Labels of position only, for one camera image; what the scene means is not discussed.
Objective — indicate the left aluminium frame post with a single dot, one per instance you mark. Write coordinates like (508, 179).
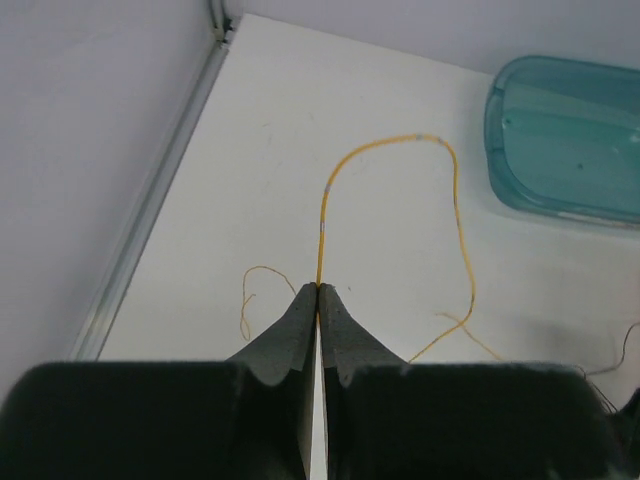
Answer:
(112, 291)

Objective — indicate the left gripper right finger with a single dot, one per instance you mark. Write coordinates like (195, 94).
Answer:
(390, 419)

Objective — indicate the teal transparent plastic bin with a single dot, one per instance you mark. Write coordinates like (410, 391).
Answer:
(561, 138)

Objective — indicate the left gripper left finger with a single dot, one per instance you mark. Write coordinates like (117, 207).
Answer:
(247, 417)

